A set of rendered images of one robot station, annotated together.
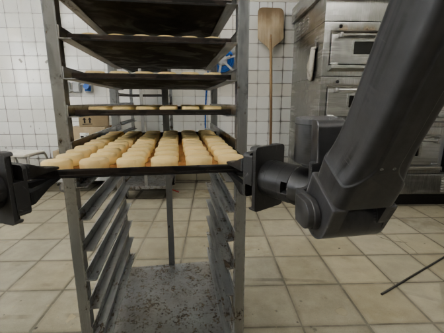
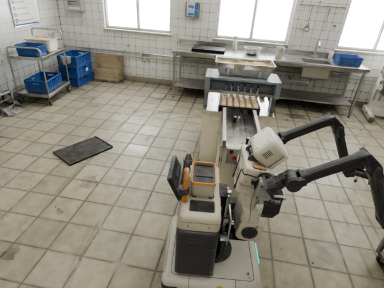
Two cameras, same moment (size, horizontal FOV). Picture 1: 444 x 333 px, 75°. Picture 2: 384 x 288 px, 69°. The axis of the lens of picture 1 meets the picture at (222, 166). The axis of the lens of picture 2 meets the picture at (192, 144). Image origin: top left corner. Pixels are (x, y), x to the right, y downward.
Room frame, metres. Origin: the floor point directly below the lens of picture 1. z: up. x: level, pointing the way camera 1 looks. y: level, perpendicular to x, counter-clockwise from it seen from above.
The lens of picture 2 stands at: (-0.56, -1.44, 1.91)
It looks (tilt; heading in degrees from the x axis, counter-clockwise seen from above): 30 degrees down; 100
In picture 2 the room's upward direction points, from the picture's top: 4 degrees clockwise
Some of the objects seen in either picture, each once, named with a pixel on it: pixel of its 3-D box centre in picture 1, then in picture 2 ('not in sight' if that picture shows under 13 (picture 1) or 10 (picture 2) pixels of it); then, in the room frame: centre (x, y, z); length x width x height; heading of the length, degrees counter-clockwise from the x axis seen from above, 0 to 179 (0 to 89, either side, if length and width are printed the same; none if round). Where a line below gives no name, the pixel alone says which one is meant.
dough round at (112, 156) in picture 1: (104, 158); not in sight; (0.57, 0.24, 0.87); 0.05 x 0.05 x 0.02
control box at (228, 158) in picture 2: not in sight; (240, 156); (-0.49, 0.47, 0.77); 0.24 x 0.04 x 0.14; 6
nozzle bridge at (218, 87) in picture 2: not in sight; (240, 91); (-0.58, 1.33, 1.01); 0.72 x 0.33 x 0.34; 6
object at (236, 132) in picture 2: not in sight; (234, 164); (-0.53, 0.83, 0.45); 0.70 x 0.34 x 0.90; 96
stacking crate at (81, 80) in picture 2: not in sight; (77, 78); (-3.98, 3.72, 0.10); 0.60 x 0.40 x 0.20; 90
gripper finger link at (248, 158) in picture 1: (246, 168); not in sight; (0.48, -0.04, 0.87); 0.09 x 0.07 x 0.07; 39
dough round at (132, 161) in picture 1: (131, 163); not in sight; (0.52, 0.17, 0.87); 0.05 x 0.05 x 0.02
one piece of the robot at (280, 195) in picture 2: not in sight; (267, 190); (-0.31, 0.01, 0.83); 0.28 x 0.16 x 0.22; 98
